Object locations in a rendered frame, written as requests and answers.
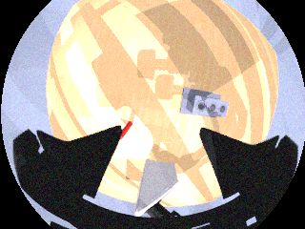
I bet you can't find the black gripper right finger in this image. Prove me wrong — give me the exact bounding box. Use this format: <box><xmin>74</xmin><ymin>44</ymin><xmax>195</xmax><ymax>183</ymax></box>
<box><xmin>199</xmin><ymin>127</ymin><xmax>279</xmax><ymax>198</ymax></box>

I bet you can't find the red peg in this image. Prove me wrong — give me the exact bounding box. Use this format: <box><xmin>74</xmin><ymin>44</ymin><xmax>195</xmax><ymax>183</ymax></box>
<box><xmin>119</xmin><ymin>121</ymin><xmax>133</xmax><ymax>140</ymax></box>

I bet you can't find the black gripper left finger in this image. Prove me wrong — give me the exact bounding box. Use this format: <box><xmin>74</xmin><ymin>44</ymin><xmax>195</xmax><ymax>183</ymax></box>
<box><xmin>37</xmin><ymin>125</ymin><xmax>123</xmax><ymax>198</ymax></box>

